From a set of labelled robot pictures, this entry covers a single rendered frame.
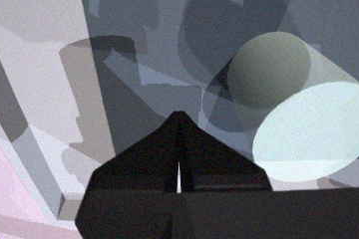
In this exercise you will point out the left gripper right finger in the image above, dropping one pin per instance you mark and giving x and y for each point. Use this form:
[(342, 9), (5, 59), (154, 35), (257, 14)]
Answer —
[(208, 165)]

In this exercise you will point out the dark grey flat mat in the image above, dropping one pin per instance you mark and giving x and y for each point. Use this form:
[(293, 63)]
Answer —
[(154, 57)]

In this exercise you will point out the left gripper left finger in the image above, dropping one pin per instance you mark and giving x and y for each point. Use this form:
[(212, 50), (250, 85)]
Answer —
[(150, 163)]

